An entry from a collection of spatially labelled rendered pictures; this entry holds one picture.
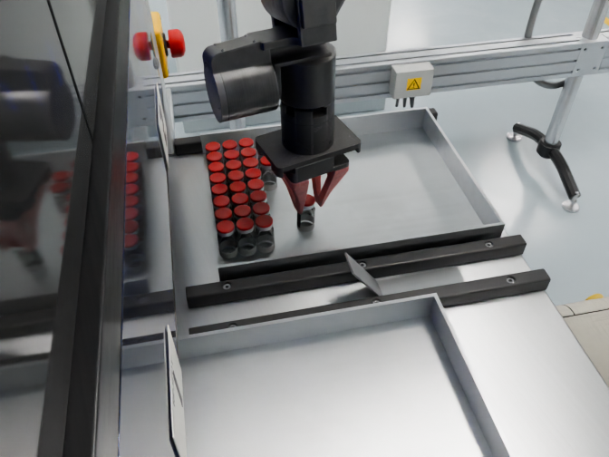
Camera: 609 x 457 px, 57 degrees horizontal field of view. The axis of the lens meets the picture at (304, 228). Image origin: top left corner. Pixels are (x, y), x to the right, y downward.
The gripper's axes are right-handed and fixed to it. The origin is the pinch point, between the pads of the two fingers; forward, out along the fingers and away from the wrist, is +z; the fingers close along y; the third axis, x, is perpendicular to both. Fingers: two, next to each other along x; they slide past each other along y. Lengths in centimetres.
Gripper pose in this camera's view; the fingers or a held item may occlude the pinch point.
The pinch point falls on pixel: (308, 201)
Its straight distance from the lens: 68.6
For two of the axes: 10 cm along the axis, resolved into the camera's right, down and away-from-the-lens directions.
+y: -8.9, 3.2, -3.2
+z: 0.1, 7.2, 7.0
